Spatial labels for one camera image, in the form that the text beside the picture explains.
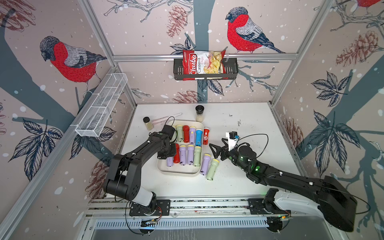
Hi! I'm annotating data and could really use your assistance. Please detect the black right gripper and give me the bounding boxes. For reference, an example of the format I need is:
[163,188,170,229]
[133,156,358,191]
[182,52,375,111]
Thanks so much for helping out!
[209,138,249,174]

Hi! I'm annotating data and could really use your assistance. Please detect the purple flashlight across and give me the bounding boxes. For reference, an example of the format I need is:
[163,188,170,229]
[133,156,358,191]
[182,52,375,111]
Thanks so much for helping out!
[180,145,187,166]

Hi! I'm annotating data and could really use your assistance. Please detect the green flashlight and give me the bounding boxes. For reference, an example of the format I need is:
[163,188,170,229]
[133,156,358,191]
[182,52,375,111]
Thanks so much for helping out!
[206,159,220,181]
[194,146,202,167]
[176,125,184,143]

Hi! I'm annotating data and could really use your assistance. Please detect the red flashlight with white logo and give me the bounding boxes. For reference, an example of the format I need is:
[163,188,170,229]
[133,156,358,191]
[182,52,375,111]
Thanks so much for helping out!
[203,128,210,145]

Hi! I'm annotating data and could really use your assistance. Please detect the tall purple flashlight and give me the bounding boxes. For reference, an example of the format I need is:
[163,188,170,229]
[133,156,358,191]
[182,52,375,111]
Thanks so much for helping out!
[187,145,195,165]

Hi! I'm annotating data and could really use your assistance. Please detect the blue flashlight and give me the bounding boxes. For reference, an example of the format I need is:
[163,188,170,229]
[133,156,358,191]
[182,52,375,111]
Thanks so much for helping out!
[196,129,203,147]

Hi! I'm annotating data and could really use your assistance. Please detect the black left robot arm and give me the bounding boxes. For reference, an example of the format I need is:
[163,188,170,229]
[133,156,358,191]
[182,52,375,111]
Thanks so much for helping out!
[103,125,177,213]

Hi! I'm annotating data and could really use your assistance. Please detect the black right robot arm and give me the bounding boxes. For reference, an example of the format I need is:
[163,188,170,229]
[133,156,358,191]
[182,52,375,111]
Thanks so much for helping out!
[209,144,358,232]

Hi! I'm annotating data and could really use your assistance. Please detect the white rectangular storage tray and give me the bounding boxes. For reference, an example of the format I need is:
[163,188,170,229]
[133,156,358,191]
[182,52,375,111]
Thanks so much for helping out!
[157,120,204,177]

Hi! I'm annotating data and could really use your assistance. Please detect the small black cap jar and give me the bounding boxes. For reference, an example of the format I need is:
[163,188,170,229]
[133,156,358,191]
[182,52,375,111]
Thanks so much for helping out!
[143,117,154,131]

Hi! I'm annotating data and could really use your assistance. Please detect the black cap spice grinder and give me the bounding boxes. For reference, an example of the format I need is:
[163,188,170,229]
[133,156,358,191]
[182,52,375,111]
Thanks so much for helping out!
[196,105,205,123]

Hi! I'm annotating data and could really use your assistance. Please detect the red cassava chips bag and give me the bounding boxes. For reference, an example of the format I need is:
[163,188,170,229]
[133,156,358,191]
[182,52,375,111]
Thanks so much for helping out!
[183,50,226,75]

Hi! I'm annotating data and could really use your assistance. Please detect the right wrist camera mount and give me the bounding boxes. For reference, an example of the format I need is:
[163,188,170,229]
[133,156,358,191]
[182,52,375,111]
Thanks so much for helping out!
[226,131,240,151]

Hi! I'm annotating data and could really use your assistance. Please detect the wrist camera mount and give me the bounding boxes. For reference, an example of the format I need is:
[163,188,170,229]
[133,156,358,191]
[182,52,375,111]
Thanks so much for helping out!
[226,131,240,151]
[161,125,176,140]

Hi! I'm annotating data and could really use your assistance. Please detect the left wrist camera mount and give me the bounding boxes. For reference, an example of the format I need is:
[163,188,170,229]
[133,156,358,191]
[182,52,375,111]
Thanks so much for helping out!
[161,125,176,140]

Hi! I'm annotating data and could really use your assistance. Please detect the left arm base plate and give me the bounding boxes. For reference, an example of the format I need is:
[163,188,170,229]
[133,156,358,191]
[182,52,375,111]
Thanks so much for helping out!
[129,200,171,217]

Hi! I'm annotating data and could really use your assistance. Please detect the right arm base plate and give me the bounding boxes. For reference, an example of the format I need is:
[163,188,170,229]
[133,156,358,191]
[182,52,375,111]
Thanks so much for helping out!
[248,199,291,216]

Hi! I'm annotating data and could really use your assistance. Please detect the white wire mesh shelf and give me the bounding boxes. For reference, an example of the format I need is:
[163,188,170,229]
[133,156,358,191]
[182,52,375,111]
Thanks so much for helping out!
[75,73,128,138]

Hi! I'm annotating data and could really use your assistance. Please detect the black wall basket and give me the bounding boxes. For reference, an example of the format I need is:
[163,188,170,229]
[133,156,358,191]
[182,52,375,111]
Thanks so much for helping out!
[174,58,239,81]

